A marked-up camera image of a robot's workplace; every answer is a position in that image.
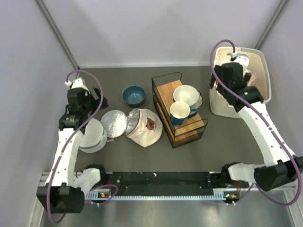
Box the blue ceramic bowl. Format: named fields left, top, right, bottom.
left=122, top=85, right=146, bottom=106

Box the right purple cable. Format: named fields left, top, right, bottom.
left=208, top=39, right=303, bottom=206

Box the blue white mug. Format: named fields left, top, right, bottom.
left=169, top=102, right=197, bottom=126

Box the black wire wooden shelf rack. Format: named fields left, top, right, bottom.
left=151, top=72, right=208, bottom=148

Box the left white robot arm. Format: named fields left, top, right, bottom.
left=36, top=78, right=107, bottom=214

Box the beige bear insulated lunch bag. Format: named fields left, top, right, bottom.
left=101, top=108, right=163, bottom=148

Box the white mesh laundry bag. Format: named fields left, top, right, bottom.
left=79, top=118, right=114, bottom=153

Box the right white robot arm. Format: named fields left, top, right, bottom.
left=209, top=53, right=303, bottom=192

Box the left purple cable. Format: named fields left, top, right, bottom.
left=46, top=70, right=119, bottom=224

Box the cream plastic laundry basket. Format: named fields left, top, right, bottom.
left=209, top=46, right=272, bottom=118

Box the pink garment in basket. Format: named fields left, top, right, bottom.
left=247, top=73, right=257, bottom=87

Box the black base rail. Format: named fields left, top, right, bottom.
left=95, top=172, right=238, bottom=196

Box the white scalloped plate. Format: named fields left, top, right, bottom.
left=195, top=91, right=203, bottom=109

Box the white ceramic bowl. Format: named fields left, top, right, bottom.
left=173, top=85, right=199, bottom=106

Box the purple cable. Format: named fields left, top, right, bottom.
left=208, top=39, right=303, bottom=206
left=46, top=70, right=119, bottom=224

